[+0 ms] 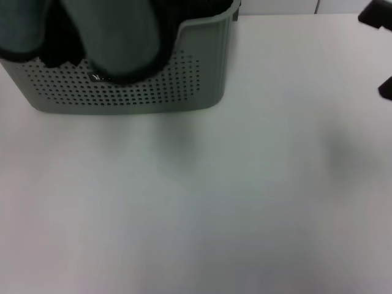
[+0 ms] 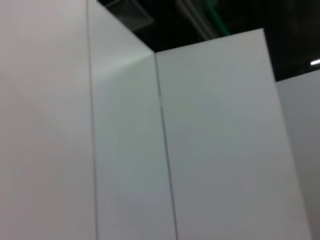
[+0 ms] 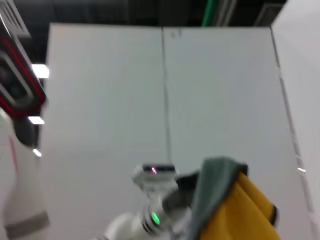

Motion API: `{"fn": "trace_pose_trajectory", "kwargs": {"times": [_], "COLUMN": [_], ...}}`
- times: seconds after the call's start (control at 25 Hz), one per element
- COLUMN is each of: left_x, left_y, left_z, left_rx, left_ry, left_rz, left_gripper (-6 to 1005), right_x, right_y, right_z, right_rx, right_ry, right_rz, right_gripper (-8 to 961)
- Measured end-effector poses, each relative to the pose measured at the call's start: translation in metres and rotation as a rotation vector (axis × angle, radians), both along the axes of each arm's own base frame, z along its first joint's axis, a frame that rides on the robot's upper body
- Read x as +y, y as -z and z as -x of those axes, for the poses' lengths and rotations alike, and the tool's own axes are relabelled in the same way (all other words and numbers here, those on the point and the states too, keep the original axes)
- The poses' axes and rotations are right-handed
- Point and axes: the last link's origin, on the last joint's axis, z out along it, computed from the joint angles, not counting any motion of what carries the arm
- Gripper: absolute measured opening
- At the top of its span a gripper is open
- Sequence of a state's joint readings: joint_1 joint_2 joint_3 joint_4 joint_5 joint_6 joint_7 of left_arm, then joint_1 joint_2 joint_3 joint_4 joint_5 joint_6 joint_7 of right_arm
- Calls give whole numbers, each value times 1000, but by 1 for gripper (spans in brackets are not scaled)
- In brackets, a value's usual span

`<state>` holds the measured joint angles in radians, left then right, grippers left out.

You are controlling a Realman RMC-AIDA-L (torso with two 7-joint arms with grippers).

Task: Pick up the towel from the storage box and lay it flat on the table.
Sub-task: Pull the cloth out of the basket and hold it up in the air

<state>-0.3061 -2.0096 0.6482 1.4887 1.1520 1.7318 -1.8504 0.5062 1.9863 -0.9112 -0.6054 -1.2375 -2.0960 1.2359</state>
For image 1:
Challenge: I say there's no towel with black edging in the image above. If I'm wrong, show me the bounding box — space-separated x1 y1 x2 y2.
0 0 162 85

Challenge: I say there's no grey-green perforated storage box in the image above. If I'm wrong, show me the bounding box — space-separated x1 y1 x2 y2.
0 0 243 115

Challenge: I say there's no black cloth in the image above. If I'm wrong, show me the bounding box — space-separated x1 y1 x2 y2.
41 0 91 70

